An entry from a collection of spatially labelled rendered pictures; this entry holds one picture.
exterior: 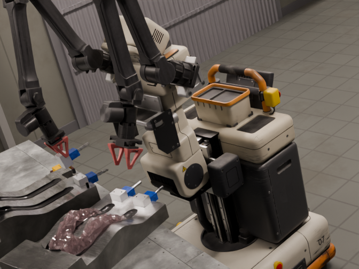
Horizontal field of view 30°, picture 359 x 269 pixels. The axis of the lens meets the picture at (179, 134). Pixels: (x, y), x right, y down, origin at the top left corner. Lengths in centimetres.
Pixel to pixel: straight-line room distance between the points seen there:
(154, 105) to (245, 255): 81
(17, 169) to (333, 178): 179
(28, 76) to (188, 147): 66
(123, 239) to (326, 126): 255
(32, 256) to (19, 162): 99
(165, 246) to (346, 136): 235
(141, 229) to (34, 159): 96
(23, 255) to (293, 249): 125
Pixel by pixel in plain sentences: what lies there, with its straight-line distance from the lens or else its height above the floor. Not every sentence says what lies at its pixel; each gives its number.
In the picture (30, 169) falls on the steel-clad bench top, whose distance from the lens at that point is 294.
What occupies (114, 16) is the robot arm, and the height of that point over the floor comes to 148.
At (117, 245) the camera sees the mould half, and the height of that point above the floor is 86.
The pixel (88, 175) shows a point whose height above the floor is 90.
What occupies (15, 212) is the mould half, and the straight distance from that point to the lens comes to 236.
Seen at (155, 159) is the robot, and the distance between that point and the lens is 268.
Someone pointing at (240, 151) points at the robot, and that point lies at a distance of 271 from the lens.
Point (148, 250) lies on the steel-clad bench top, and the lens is 215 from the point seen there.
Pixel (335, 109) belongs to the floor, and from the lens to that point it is 467.
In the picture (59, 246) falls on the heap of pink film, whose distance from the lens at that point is 215.
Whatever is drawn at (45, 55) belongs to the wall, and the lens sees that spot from 512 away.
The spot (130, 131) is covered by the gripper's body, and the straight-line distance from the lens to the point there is 222.
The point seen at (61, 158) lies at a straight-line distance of 252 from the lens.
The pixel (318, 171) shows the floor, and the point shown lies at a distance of 396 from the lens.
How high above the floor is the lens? 198
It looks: 25 degrees down
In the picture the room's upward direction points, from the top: 14 degrees counter-clockwise
